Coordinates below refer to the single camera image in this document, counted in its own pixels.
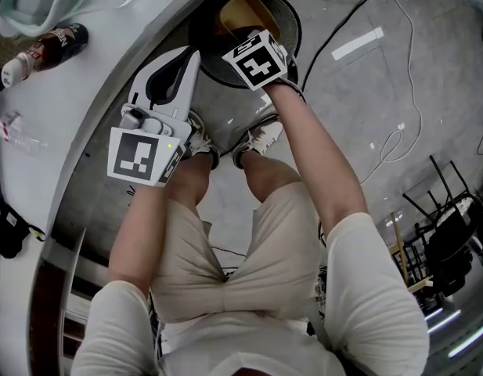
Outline person's white shirt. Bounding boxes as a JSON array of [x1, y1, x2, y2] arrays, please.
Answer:
[[70, 209, 431, 376]]

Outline person's right leg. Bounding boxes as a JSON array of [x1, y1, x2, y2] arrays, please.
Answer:
[[240, 151, 305, 213]]

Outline person's right forearm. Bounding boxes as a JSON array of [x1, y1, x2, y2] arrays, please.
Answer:
[[264, 77, 370, 233]]

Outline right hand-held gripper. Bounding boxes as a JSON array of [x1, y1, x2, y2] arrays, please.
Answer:
[[221, 28, 294, 92]]

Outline black round waste bin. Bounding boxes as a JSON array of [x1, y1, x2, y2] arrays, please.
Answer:
[[187, 0, 304, 90]]

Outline yellow plastic container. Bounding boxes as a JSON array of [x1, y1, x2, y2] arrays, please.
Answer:
[[218, 0, 282, 43]]

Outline person's left leg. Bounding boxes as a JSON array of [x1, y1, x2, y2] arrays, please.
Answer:
[[171, 153, 211, 213]]

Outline long black floor cable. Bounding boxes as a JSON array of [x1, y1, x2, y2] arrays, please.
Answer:
[[301, 0, 391, 90]]

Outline black pouch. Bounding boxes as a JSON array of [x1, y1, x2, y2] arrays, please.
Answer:
[[0, 201, 33, 260]]

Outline black metal frame chair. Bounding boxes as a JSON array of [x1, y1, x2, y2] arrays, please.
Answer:
[[402, 154, 483, 302]]

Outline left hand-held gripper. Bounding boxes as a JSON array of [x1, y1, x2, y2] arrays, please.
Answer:
[[106, 46, 201, 189]]

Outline white looped cable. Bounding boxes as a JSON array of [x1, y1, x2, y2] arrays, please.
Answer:
[[358, 0, 424, 186]]

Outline clear water bottle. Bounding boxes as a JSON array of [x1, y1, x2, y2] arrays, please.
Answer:
[[0, 109, 45, 158]]

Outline white floor tape strip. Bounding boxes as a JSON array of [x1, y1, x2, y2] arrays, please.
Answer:
[[330, 27, 385, 63]]

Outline person's beige shorts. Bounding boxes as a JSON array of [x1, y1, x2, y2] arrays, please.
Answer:
[[150, 180, 329, 325]]

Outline brown drink bottle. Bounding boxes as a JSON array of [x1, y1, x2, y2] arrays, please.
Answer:
[[1, 22, 90, 90]]

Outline person's left forearm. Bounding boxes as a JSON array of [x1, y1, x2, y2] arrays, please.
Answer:
[[107, 180, 175, 291]]

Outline person's leg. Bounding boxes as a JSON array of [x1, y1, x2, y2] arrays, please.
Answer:
[[240, 151, 305, 213], [171, 153, 211, 213]]

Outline person's right white shoe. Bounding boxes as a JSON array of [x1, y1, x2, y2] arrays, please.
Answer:
[[232, 121, 285, 169]]

